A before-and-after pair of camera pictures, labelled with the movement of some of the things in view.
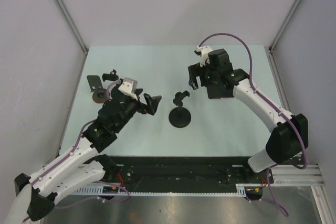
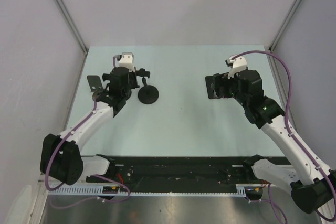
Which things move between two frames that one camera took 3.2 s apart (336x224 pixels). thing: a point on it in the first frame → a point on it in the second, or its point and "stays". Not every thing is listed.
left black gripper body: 135,105 → 132,80
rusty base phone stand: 100,95 stays
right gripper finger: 193,72 → 217,93
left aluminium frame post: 64,6 stays
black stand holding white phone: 179,117 → 147,94
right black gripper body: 207,73 → 230,86
